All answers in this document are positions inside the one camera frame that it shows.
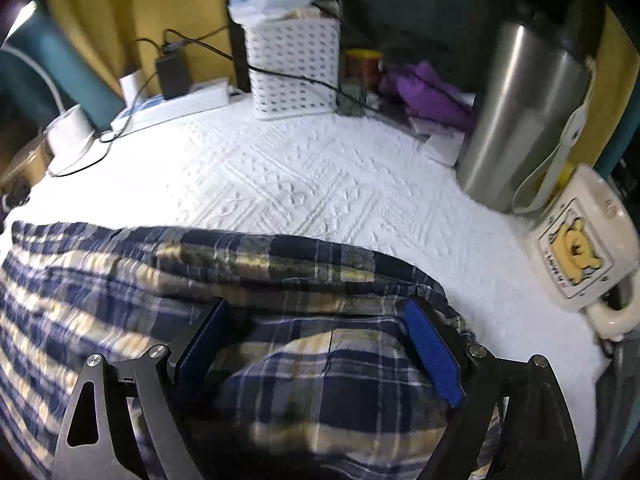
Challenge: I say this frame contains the blue yellow plaid pants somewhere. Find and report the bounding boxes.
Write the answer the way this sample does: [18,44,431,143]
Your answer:
[0,220,501,480]

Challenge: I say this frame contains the small orange jar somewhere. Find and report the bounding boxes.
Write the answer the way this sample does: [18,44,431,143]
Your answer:
[345,49,383,92]

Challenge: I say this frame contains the teal curtain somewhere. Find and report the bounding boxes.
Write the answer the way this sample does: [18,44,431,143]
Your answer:
[0,10,126,131]

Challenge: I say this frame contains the stainless steel tumbler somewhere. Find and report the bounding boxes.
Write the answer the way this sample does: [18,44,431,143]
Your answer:
[456,7,598,213]

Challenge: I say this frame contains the white paper box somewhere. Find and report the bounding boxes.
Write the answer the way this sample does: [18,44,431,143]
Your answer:
[410,115,468,167]

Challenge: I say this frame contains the black charger cable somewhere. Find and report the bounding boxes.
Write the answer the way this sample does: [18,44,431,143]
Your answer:
[162,30,381,116]

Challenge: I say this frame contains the cream bear print mug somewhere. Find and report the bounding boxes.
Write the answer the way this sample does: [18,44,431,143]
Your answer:
[525,162,640,341]

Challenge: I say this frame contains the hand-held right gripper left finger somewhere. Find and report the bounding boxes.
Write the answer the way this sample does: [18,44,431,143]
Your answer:
[52,297,232,480]

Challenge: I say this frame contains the white textured tablecloth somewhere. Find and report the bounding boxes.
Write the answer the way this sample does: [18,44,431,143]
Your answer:
[0,95,613,480]

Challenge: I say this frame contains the brown lidded food container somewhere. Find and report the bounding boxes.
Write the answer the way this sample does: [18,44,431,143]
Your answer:
[0,135,53,191]

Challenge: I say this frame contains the coiled black cable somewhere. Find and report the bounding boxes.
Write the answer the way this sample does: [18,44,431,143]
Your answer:
[0,180,31,211]

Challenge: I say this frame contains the dark window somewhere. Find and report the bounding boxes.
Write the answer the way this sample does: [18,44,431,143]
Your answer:
[220,0,526,96]

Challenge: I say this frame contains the white perforated basket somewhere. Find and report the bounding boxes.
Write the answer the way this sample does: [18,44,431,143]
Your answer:
[243,16,342,120]

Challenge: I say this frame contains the white desk lamp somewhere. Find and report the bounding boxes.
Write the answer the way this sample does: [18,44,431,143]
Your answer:
[0,0,98,177]

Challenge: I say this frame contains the yellow curtain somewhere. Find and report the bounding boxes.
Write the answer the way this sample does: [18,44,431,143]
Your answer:
[45,0,236,96]
[595,5,640,171]

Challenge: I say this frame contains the purple cloth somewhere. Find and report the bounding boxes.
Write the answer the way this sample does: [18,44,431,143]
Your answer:
[377,61,476,128]

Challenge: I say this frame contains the white charger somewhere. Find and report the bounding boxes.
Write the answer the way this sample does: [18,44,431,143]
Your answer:
[119,71,146,106]

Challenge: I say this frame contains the black lamp cable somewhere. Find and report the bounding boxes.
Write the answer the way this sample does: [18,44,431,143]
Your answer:
[50,127,132,178]

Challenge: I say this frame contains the black charger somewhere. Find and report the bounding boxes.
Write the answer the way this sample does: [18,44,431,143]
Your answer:
[155,42,193,100]

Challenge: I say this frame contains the white power strip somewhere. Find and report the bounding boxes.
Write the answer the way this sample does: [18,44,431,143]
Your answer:
[110,82,232,136]

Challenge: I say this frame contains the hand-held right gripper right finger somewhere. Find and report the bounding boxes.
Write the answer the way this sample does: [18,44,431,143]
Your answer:
[404,299,583,480]

